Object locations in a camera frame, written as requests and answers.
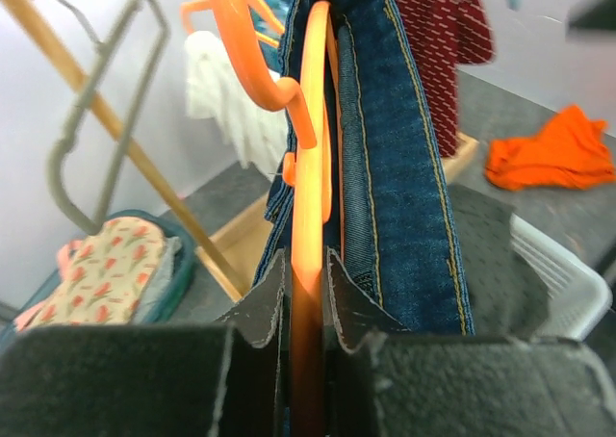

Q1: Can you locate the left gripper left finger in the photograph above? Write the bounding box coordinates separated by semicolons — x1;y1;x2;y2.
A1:
1;251;290;436

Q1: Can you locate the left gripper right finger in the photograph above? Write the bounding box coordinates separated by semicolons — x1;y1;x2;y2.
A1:
326;251;615;436

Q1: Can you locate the blue denim skirt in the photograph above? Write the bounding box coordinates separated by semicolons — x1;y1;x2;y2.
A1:
252;0;476;437

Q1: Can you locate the grey dotted garment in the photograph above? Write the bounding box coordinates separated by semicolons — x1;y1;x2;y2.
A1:
449;184;550;337

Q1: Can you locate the orange plastic hanger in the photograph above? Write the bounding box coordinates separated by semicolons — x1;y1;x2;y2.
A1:
221;0;339;436

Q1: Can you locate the white garment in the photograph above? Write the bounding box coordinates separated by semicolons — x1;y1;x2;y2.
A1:
184;31;288;181

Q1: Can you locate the grey metal hanger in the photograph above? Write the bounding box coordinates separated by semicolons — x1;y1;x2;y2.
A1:
46;0;169;235

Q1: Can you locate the orange floral garment hanger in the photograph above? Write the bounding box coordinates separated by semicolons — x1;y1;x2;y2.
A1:
180;0;285;47

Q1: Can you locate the blue floral garment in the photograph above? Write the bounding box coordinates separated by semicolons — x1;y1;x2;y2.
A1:
243;0;307;70

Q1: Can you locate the wooden clothes rack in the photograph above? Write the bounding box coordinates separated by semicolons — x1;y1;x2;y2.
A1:
0;0;480;303

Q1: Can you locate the tulip pattern fabric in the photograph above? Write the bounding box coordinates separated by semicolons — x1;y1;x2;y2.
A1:
15;216;177;331

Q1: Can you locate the white plastic laundry basket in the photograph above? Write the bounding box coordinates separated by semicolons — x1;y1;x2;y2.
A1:
510;215;612;341

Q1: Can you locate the teal plastic basket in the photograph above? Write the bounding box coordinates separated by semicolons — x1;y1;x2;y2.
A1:
1;210;195;341

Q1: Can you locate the orange cloth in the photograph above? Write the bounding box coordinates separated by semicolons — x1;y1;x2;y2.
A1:
484;105;615;191

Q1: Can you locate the red dotted garment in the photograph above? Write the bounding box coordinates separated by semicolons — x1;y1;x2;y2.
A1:
394;0;495;158

